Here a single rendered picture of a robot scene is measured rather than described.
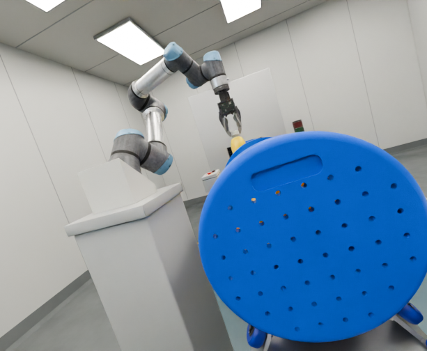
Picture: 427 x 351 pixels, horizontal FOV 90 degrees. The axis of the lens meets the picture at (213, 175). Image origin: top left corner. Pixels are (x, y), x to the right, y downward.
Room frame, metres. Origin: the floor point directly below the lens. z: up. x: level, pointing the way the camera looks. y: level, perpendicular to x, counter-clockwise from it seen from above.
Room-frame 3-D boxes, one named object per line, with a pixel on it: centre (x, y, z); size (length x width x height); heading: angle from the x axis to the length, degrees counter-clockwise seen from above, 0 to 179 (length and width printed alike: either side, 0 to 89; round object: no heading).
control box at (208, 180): (1.42, 0.01, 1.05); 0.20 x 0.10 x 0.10; 170
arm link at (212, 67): (0.99, -0.15, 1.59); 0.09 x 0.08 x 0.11; 48
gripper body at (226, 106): (0.98, -0.15, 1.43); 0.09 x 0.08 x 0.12; 170
